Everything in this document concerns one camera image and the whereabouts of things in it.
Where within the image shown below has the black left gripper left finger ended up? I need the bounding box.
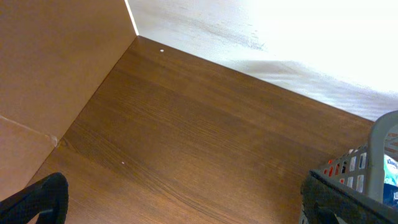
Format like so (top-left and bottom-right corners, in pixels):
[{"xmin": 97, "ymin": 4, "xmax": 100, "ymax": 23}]
[{"xmin": 1, "ymin": 172, "xmax": 68, "ymax": 224}]

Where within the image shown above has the grey plastic basket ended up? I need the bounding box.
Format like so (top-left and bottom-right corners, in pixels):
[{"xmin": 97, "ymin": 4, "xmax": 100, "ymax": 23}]
[{"xmin": 314, "ymin": 111, "xmax": 397, "ymax": 203}]

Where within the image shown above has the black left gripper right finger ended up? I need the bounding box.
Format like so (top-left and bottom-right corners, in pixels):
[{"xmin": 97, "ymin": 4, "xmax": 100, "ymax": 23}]
[{"xmin": 299, "ymin": 170, "xmax": 397, "ymax": 223}]

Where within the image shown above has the blue tissue multipack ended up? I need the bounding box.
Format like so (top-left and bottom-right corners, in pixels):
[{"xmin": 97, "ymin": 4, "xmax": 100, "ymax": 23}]
[{"xmin": 383, "ymin": 154, "xmax": 397, "ymax": 210}]

